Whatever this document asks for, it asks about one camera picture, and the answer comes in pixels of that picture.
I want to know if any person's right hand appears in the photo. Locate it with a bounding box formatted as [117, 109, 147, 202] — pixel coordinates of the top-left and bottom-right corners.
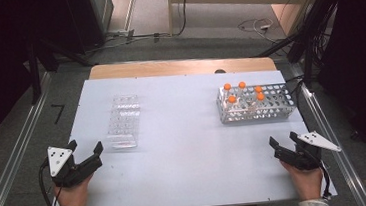
[279, 157, 326, 203]

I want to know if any black metal stand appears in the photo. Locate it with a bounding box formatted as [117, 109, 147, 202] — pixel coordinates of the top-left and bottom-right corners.
[24, 32, 98, 106]

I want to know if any orange-capped test tube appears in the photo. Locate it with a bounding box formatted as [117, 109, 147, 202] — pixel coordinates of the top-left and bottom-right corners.
[236, 80, 248, 101]
[222, 83, 234, 105]
[227, 94, 239, 114]
[253, 85, 265, 102]
[255, 92, 268, 111]

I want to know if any dark cabinet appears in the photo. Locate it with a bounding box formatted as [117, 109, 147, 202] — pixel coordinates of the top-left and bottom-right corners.
[64, 0, 119, 57]

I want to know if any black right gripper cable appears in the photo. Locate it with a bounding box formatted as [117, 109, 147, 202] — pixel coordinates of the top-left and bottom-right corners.
[319, 160, 333, 200]

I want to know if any white table board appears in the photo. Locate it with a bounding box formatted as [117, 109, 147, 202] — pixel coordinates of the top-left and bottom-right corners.
[37, 58, 339, 206]

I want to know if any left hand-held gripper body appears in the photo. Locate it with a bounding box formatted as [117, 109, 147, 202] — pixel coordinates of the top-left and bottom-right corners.
[46, 141, 106, 190]

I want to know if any white floor cable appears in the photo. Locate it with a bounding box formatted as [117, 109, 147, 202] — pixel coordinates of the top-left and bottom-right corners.
[236, 16, 278, 46]

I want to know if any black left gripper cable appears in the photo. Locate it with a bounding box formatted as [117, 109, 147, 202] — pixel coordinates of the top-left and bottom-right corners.
[36, 159, 57, 206]

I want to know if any wooden table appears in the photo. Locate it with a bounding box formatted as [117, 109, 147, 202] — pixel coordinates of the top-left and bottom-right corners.
[87, 49, 279, 88]

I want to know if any person's left hand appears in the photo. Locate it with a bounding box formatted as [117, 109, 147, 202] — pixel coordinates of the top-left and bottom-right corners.
[52, 172, 98, 206]

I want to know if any metal perforated tube rack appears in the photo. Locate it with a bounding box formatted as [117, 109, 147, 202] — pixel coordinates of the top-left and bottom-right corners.
[215, 80, 298, 125]

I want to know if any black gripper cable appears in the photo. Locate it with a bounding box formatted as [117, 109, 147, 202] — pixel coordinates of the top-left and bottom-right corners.
[319, 160, 333, 200]
[36, 159, 57, 206]

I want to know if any aluminium floor rail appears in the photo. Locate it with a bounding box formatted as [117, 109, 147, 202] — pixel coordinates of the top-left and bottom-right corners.
[288, 57, 366, 206]
[0, 71, 63, 206]

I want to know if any black floor cable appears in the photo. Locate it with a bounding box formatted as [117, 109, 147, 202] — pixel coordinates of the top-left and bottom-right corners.
[169, 0, 194, 38]

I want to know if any grey power strip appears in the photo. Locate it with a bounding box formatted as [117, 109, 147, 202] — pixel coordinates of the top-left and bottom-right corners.
[106, 28, 137, 41]

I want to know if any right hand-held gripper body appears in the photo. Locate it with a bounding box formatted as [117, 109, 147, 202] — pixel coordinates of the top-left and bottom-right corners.
[271, 128, 344, 173]

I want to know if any clear plastic tube rack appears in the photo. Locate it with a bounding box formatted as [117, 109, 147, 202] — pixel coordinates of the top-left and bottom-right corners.
[103, 93, 144, 151]

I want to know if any black tripod stand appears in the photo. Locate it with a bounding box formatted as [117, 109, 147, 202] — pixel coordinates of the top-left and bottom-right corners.
[251, 0, 349, 92]

